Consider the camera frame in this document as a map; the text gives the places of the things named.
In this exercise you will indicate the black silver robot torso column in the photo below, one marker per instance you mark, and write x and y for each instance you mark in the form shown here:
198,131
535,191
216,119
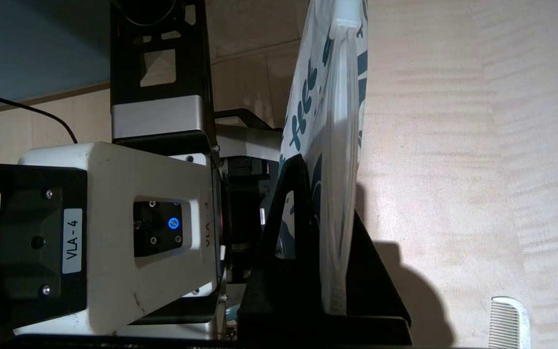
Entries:
162,116

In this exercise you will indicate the white floral pouch bag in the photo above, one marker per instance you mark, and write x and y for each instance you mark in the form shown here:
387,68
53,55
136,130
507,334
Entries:
337,145

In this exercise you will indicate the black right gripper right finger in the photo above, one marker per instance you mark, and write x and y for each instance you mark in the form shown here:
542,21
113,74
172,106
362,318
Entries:
376,300

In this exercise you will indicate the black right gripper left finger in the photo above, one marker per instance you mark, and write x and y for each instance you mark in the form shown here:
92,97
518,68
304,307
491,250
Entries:
264,315

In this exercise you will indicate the white plastic comb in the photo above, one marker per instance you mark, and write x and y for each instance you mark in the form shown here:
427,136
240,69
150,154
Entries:
509,325

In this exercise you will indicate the white black robot base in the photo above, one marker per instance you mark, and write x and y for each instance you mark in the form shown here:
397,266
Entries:
114,184

